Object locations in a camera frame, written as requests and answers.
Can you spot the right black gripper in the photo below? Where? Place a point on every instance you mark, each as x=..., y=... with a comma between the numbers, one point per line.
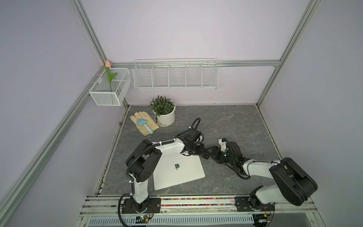
x=215, y=148

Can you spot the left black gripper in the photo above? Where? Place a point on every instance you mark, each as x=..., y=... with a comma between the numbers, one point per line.
x=201, y=151

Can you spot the silver laptop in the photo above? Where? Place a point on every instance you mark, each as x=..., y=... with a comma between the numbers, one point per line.
x=175, y=169

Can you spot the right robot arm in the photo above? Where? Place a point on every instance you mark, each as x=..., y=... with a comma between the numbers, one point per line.
x=291, y=183

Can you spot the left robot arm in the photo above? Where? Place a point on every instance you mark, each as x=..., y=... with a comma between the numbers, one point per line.
x=143, y=161

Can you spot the beige work glove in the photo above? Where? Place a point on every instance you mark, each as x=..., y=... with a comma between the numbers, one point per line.
x=150, y=122

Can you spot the potted green plant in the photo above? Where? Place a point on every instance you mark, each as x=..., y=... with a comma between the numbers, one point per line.
x=164, y=110

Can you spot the blue garden trowel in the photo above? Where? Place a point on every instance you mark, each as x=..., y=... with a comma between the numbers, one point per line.
x=143, y=122

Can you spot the pink artificial tulip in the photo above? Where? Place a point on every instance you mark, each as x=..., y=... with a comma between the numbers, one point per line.
x=110, y=75

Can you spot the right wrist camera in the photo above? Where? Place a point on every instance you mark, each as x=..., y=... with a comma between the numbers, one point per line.
x=223, y=144

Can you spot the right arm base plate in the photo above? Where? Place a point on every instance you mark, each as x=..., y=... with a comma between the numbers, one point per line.
x=246, y=203

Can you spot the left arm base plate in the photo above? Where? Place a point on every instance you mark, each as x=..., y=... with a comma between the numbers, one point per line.
x=150, y=205

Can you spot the white wire shelf basket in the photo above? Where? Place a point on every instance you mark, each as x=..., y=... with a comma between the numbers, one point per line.
x=193, y=73

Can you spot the aluminium front rail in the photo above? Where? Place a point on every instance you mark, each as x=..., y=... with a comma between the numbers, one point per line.
x=198, y=211

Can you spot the white mesh wall box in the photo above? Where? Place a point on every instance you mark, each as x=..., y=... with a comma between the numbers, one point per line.
x=100, y=90

